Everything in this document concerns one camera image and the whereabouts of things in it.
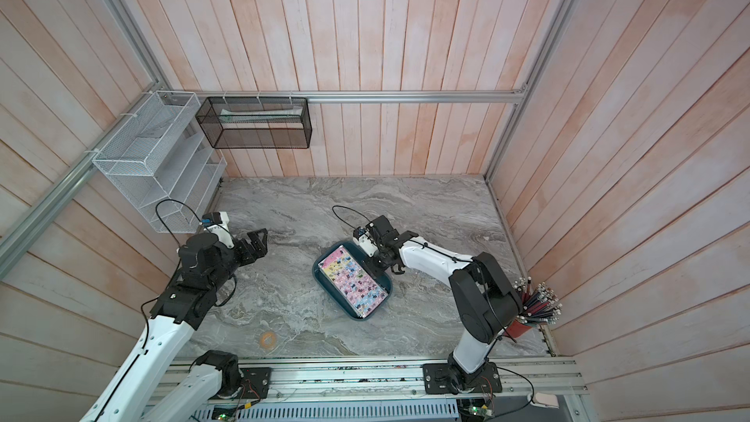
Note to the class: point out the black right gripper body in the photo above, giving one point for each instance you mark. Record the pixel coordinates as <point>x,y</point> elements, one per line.
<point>380,259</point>

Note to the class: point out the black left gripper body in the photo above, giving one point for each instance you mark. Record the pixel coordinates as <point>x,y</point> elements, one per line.
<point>243,255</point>

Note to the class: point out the teal plastic storage box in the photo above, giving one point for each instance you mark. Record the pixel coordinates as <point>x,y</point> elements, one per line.
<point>351,280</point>

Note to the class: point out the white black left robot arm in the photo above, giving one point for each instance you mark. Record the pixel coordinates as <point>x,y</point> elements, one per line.
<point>207,261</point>

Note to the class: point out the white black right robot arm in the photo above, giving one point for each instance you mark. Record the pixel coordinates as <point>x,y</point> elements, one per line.
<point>486,301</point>

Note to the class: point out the red cup of pencils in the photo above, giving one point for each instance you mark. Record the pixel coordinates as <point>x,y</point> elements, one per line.
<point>539,306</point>

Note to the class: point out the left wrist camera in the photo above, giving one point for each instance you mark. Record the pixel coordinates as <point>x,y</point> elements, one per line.
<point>218,224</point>

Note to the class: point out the white wire mesh shelf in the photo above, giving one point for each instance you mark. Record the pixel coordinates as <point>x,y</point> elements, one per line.
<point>163,165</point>

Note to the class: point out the black wire mesh basket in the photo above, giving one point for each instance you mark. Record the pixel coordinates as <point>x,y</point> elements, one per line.
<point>256,122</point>

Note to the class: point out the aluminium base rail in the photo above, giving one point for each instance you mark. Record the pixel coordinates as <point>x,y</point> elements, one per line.
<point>331,380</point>

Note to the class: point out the aluminium frame bar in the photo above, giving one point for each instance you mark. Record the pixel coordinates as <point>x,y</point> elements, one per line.
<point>369,97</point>

